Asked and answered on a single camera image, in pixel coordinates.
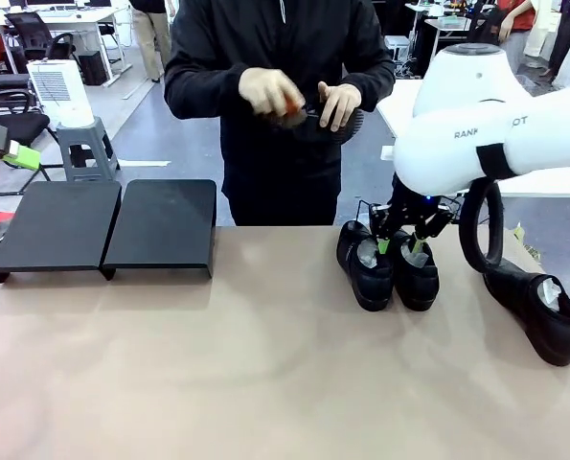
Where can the green printed plastic bag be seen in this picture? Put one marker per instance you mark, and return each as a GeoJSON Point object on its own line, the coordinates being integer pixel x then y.
{"type": "Point", "coordinates": [529, 249]}

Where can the dark denim garment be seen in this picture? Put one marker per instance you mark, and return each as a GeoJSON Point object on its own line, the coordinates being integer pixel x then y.
{"type": "Point", "coordinates": [483, 24]}

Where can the grey plastic bin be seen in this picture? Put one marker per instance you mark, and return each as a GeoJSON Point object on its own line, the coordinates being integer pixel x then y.
{"type": "Point", "coordinates": [526, 84]}

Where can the white air purifier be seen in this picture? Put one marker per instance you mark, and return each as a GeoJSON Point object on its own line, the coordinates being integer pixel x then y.
{"type": "Point", "coordinates": [59, 96]}

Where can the person's right forearm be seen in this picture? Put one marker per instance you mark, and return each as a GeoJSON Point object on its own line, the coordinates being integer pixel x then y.
{"type": "Point", "coordinates": [203, 91]}

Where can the black computer tower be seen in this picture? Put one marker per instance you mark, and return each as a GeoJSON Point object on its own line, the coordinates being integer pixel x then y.
{"type": "Point", "coordinates": [93, 67]}

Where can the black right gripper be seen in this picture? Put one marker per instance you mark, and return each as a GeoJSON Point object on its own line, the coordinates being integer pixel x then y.
{"type": "Point", "coordinates": [411, 206]}

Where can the black shoe stand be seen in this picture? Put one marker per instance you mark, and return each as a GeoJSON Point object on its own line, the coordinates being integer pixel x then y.
{"type": "Point", "coordinates": [165, 225]}
{"type": "Point", "coordinates": [50, 225]}

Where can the white paper shoe stuffing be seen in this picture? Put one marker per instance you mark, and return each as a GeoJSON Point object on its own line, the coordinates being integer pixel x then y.
{"type": "Point", "coordinates": [368, 256]}
{"type": "Point", "coordinates": [550, 292]}
{"type": "Point", "coordinates": [421, 259]}

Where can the person's left hand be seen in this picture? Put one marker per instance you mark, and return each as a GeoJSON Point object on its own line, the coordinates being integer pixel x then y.
{"type": "Point", "coordinates": [339, 103]}

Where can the black mesh office chair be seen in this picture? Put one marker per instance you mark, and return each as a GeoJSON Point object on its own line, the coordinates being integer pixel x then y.
{"type": "Point", "coordinates": [30, 33]}

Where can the person's left forearm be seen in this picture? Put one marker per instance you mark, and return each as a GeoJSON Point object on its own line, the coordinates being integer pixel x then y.
{"type": "Point", "coordinates": [375, 88]}

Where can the white office desk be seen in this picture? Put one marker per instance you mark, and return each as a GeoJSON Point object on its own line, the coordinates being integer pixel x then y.
{"type": "Point", "coordinates": [74, 16]}

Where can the white desk with black panel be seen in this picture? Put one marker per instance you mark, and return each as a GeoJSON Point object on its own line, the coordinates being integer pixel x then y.
{"type": "Point", "coordinates": [426, 48]}

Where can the person in red shirt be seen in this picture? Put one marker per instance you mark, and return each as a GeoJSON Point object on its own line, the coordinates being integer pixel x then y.
{"type": "Point", "coordinates": [521, 14]}

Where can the grey plastic stool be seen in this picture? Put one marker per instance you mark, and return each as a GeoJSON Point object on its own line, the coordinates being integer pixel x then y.
{"type": "Point", "coordinates": [81, 139]}

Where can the white computer case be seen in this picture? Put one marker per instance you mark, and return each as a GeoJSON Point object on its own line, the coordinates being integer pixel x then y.
{"type": "Point", "coordinates": [397, 48]}

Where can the person in black jacket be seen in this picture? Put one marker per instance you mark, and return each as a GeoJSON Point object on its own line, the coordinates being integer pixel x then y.
{"type": "Point", "coordinates": [284, 182]}

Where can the person's right hand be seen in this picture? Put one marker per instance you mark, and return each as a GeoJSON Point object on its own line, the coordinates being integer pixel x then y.
{"type": "Point", "coordinates": [270, 91]}

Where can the black leather shoe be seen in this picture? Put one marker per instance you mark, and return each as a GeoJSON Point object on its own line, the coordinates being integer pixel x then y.
{"type": "Point", "coordinates": [529, 326]}
{"type": "Point", "coordinates": [349, 132]}
{"type": "Point", "coordinates": [371, 290]}
{"type": "Point", "coordinates": [416, 290]}

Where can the red-brown wooden shoe brush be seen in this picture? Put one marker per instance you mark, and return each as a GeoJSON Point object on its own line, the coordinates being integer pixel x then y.
{"type": "Point", "coordinates": [291, 109]}

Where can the person in khaki trousers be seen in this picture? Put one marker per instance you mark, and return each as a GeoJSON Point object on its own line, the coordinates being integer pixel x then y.
{"type": "Point", "coordinates": [152, 38]}

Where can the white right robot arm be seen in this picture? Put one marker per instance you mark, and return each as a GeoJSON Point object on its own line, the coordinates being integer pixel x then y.
{"type": "Point", "coordinates": [457, 153]}

